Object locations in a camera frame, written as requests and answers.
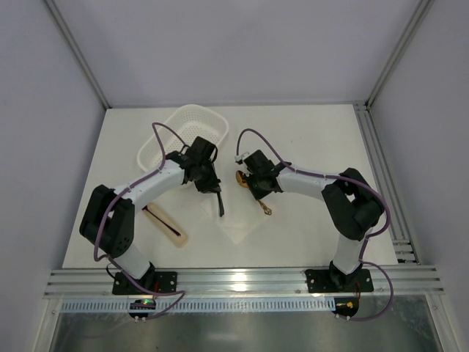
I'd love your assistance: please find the gold ornate spoon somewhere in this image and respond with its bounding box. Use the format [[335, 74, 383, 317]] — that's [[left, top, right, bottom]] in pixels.
[[235, 170, 273, 216]]

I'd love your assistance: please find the white paper napkin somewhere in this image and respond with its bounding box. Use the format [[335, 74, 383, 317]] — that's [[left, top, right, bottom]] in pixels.
[[199, 182, 276, 245]]

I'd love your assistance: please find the silver table knife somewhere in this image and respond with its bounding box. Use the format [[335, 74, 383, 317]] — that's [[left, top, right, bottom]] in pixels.
[[216, 191, 225, 218]]

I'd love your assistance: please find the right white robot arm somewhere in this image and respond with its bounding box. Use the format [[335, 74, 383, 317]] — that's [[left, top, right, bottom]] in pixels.
[[235, 150, 388, 293]]

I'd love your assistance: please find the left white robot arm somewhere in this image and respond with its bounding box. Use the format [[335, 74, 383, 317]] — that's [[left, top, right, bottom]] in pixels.
[[79, 136, 221, 296]]

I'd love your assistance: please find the white perforated plastic basket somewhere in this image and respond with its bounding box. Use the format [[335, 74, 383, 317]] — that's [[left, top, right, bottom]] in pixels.
[[136, 104, 229, 172]]

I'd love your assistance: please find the beige wooden cutlery tray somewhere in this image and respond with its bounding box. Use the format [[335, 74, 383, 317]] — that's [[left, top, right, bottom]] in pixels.
[[142, 202, 188, 248]]

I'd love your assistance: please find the right black controller board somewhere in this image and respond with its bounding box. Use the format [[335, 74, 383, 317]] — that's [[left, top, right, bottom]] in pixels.
[[332, 301, 359, 321]]

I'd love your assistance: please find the black controller board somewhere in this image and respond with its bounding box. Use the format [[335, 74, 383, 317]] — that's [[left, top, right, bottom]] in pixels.
[[128, 298, 156, 323], [332, 301, 359, 321]]

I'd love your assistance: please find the left black controller board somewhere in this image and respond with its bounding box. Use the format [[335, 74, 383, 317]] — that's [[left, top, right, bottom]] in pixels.
[[128, 298, 156, 323]]

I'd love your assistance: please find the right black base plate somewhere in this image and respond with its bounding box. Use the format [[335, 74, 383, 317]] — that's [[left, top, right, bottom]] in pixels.
[[305, 268, 374, 293]]

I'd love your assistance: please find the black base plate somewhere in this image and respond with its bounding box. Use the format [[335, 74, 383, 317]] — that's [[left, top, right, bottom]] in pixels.
[[112, 271, 178, 296], [305, 268, 374, 293]]

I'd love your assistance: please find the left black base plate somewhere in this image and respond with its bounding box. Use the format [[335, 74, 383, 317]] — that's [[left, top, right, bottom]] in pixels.
[[112, 271, 178, 296]]

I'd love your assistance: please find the slotted grey cable duct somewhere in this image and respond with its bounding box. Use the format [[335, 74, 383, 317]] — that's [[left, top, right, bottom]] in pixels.
[[60, 296, 335, 313]]

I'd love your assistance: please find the right side aluminium rail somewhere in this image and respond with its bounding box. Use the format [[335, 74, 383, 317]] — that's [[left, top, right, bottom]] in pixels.
[[353, 101, 420, 265]]

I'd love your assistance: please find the aluminium rail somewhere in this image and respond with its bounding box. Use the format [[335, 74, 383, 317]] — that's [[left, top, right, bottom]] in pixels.
[[44, 265, 444, 297], [353, 101, 420, 265]]

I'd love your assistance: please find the aluminium front rail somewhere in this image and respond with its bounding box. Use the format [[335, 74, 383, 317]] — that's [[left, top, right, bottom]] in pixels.
[[44, 265, 444, 297]]

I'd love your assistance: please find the left aluminium corner post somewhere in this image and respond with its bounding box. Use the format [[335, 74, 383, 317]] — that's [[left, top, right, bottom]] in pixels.
[[42, 0, 111, 110]]

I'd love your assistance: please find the aluminium corner post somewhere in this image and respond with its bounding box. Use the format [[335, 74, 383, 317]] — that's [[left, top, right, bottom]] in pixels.
[[42, 0, 111, 110], [366, 0, 435, 109]]

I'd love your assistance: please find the right aluminium corner post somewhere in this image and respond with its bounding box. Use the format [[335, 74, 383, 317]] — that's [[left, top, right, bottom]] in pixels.
[[366, 0, 435, 109]]

